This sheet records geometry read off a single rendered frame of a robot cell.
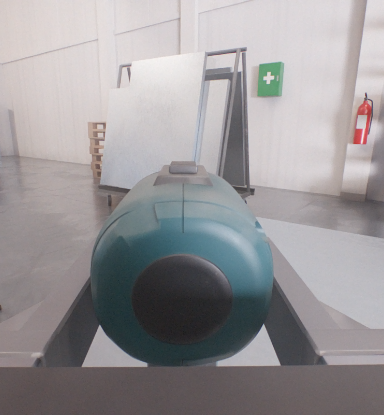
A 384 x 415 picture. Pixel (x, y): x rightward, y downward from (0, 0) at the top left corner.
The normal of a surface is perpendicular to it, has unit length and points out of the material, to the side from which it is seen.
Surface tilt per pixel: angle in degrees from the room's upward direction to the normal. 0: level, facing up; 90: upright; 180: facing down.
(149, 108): 78
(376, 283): 0
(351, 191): 90
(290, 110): 90
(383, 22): 90
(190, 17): 90
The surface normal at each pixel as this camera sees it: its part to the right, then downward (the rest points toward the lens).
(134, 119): -0.52, 0.00
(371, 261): 0.01, -0.97
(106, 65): -0.58, 0.20
